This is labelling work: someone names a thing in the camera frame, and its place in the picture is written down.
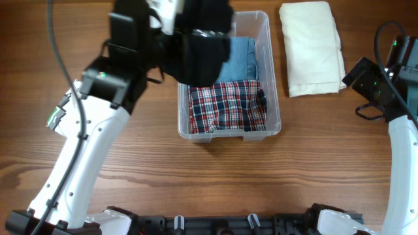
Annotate black garment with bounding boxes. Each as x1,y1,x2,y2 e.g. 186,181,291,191
162,33,231,87

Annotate blue denim jeans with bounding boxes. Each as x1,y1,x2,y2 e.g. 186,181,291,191
216,37,259,83

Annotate red plaid shirt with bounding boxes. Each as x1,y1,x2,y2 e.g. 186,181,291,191
188,80,267,134

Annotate white printed shirt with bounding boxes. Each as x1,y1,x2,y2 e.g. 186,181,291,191
46,89,80,137

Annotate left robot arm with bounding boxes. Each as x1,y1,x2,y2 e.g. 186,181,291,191
5,0,234,234

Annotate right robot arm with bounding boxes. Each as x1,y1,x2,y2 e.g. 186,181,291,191
343,35,417,234

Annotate folded cream white cloth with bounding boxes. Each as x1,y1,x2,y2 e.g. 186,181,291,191
279,1,346,97

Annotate clear plastic storage bin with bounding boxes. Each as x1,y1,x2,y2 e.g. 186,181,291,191
178,10,281,143

